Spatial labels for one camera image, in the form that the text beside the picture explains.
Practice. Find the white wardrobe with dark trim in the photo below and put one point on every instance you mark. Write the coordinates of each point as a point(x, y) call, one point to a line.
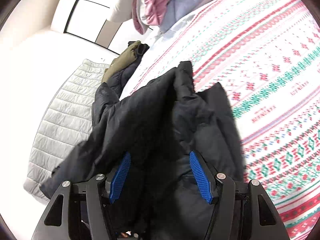
point(87, 19)

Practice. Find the red green patterned blanket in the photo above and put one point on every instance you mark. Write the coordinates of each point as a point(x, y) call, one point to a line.
point(265, 54)

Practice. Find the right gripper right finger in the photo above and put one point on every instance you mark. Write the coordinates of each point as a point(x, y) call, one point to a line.
point(240, 210)

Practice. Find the grey quilted headboard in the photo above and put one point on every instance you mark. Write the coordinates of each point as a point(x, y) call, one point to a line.
point(66, 122)

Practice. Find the olive and navy folded jacket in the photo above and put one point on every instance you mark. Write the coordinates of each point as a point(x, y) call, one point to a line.
point(116, 77)

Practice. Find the black puffer jacket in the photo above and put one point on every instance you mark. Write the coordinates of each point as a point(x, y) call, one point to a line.
point(158, 125)

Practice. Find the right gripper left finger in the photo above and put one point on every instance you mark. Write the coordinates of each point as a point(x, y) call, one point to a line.
point(82, 210)

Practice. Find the pink folded bedding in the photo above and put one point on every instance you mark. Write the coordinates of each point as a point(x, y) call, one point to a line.
point(147, 13)

